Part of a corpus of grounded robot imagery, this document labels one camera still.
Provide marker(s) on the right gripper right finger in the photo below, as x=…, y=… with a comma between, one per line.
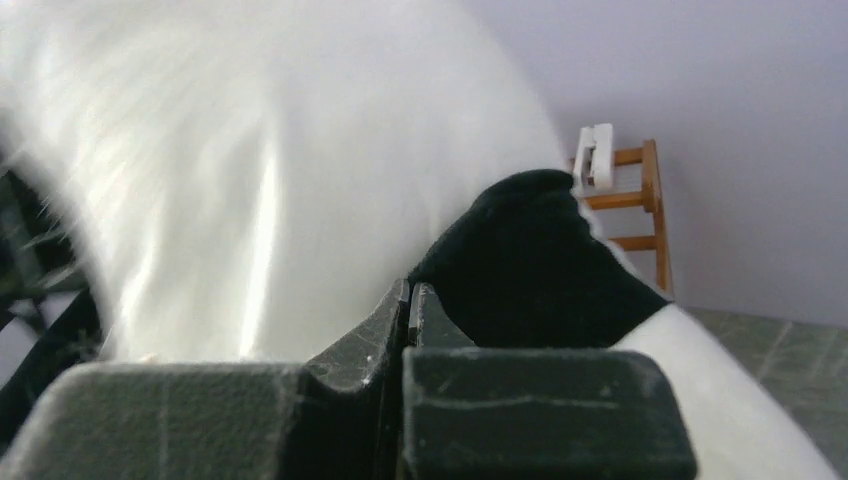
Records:
x=483, y=413

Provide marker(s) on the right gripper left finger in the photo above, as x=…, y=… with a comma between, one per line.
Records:
x=334, y=417

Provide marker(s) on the black white checkered pillowcase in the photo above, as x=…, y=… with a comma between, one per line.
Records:
x=525, y=266

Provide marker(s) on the white pillow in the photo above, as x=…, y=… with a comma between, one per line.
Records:
x=244, y=180

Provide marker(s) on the white clip on rack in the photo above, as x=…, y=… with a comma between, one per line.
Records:
x=593, y=165

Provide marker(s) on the wooden shelf rack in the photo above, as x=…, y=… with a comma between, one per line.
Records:
x=637, y=184

